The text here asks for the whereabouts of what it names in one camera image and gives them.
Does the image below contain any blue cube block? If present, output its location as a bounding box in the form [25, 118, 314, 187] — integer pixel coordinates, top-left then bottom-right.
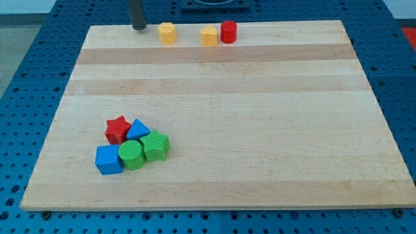
[95, 144, 124, 176]

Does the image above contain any wooden board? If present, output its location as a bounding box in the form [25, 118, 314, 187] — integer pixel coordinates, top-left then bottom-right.
[21, 20, 415, 211]

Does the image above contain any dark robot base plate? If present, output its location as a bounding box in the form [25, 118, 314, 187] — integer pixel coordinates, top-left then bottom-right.
[179, 0, 250, 10]

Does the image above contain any yellow hexagon block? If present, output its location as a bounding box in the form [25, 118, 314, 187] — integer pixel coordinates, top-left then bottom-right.
[157, 22, 177, 45]

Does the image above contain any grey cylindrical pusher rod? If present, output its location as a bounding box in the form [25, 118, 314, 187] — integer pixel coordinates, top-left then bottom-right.
[126, 0, 147, 31]

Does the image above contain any red cylinder block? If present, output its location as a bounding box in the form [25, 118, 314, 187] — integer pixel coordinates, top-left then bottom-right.
[220, 20, 237, 44]

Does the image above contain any yellow heart block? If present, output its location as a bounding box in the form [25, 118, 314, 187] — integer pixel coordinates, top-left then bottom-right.
[200, 25, 218, 47]

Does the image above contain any green star block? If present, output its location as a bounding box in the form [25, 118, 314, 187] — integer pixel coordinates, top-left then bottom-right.
[140, 129, 170, 162]

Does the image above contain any blue triangle block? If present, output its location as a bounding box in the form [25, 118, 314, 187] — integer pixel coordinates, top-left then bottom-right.
[126, 119, 151, 140]

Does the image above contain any green cylinder block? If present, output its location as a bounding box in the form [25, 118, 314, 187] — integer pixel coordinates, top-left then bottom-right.
[118, 140, 146, 170]

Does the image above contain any red star block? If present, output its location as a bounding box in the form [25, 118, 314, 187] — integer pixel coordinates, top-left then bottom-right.
[105, 115, 131, 144]

